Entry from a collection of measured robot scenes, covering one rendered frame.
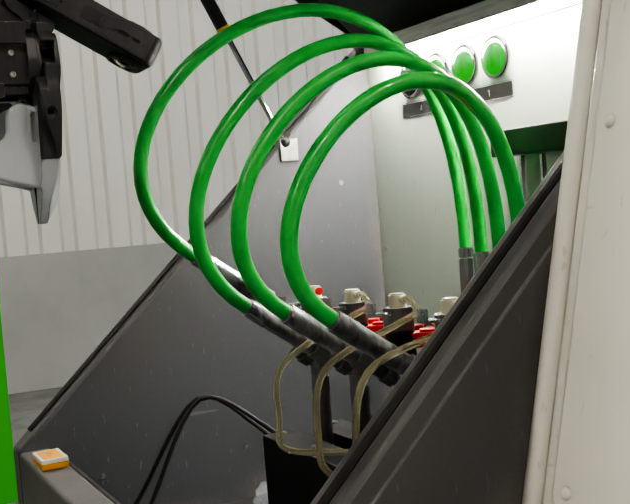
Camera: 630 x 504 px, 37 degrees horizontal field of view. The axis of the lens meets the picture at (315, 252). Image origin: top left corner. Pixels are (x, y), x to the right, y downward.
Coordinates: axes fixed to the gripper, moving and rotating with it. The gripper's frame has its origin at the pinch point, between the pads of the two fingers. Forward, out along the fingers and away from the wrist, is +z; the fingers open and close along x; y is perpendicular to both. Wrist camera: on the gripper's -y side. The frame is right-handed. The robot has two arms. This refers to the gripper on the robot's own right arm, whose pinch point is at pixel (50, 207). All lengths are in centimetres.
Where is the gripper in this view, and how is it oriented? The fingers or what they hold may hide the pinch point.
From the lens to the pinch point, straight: 78.1
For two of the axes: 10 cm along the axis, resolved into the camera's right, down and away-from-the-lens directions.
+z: 0.8, 10.0, 0.5
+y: -8.8, 0.9, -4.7
